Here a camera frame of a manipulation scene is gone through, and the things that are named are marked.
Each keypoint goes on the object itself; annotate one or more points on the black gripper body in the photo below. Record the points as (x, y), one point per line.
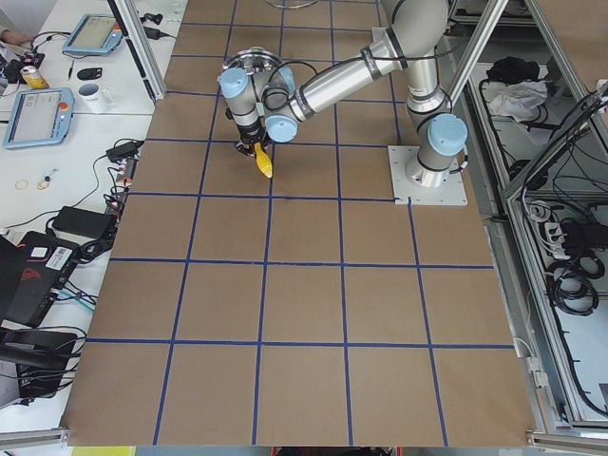
(250, 132)

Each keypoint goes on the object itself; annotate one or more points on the yellow corn cob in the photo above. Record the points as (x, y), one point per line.
(263, 161)

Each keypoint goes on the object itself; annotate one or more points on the glass pot lid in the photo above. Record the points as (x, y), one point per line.
(291, 4)

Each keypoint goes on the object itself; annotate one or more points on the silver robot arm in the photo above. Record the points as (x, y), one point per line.
(267, 105)

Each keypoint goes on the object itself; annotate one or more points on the white electric cooking pot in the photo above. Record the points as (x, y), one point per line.
(255, 61)

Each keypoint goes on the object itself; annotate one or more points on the black power adapter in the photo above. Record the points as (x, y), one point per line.
(124, 150)

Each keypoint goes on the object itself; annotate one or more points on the power strip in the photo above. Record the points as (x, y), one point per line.
(121, 174)

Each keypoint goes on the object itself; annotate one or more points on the white mug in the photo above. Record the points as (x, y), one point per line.
(97, 99)

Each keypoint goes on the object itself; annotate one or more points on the large black power brick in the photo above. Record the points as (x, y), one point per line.
(83, 223)

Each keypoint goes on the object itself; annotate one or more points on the far blue teach pendant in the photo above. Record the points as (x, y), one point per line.
(95, 35)

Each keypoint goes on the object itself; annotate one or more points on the blue teach pendant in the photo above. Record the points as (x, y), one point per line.
(39, 117)
(95, 35)

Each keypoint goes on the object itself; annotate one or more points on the black pen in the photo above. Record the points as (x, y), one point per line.
(70, 70)

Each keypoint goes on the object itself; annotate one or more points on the near blue teach pendant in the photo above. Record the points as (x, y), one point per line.
(39, 117)

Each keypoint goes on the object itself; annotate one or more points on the yellow drink can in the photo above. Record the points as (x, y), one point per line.
(33, 77)

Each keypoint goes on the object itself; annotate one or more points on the black laptop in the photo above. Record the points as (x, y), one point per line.
(32, 274)

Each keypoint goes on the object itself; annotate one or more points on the black cloth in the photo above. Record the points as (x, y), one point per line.
(513, 70)

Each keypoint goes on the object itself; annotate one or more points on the white crumpled cloth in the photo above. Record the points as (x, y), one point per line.
(521, 101)

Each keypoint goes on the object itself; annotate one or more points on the black device on stand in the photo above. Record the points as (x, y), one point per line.
(37, 363)

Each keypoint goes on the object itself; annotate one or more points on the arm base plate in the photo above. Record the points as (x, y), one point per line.
(415, 185)

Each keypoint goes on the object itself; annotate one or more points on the aluminium frame post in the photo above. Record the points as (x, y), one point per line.
(125, 12)

